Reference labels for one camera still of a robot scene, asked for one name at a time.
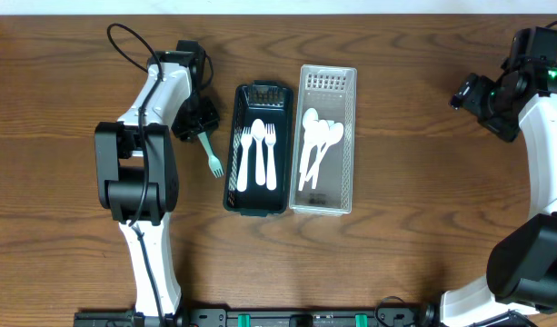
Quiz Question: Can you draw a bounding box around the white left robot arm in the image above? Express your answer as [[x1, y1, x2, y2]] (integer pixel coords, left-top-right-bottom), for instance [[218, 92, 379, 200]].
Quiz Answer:
[[94, 48, 220, 326]]

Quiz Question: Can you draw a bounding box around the white fork long handle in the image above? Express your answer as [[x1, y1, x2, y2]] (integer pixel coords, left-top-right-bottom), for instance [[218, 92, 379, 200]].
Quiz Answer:
[[264, 124, 277, 191]]

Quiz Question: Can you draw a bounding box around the mint green plastic fork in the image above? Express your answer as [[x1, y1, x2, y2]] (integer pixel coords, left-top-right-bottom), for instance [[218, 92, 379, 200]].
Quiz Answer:
[[198, 132, 224, 178]]

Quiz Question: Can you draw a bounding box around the white thin spoon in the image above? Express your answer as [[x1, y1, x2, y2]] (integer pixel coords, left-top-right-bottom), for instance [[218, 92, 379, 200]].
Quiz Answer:
[[298, 108, 320, 191], [305, 121, 344, 189], [298, 120, 334, 191]]

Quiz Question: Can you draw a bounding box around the clear plastic basket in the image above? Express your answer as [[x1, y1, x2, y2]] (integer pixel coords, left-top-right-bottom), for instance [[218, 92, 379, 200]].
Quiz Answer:
[[289, 64, 357, 216]]

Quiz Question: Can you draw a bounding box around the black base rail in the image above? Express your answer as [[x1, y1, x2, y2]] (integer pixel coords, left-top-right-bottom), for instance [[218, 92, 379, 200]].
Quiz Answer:
[[73, 303, 441, 327]]

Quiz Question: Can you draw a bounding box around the dark green plastic basket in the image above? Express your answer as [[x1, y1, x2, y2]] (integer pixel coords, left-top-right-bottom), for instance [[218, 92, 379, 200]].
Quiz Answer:
[[223, 80, 293, 217]]

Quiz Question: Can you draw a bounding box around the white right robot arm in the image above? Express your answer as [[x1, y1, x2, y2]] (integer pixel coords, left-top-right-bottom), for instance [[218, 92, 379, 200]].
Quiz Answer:
[[439, 64, 557, 326]]

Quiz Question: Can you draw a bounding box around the white thick-handled spoon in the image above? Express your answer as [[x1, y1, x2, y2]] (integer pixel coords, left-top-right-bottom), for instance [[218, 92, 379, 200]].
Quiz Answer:
[[252, 119, 266, 185]]

